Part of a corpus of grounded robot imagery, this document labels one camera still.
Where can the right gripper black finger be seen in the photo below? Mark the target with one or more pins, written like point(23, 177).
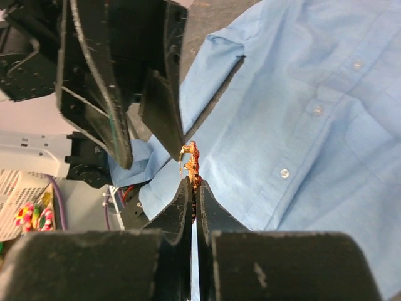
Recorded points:
point(239, 264)
point(150, 263)

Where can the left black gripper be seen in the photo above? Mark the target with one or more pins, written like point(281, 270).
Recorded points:
point(96, 53)

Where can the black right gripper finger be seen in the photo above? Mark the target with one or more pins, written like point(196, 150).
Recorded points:
point(159, 108)

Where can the red maple leaf brooch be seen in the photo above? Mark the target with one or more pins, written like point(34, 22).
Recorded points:
point(192, 166)

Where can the light blue button shirt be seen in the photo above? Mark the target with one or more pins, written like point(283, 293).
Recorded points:
point(307, 134)

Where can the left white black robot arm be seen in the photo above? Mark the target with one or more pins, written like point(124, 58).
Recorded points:
point(72, 156)

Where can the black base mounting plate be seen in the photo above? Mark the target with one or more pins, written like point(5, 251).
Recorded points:
point(132, 214)

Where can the colourful toys on mesh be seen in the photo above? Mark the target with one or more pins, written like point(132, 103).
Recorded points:
point(37, 216)

